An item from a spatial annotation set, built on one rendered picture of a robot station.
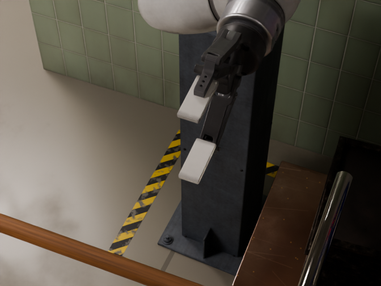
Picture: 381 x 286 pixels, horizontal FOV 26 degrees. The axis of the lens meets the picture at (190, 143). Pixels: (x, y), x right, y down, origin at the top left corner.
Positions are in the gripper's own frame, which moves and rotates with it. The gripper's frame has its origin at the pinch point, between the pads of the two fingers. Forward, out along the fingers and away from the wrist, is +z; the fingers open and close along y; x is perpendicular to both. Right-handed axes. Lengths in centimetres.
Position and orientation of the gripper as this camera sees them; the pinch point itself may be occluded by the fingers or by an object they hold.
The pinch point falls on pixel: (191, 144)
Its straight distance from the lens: 108.8
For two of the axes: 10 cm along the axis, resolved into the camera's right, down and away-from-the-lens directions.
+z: -3.7, 7.5, -5.5
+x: -9.3, -3.0, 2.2
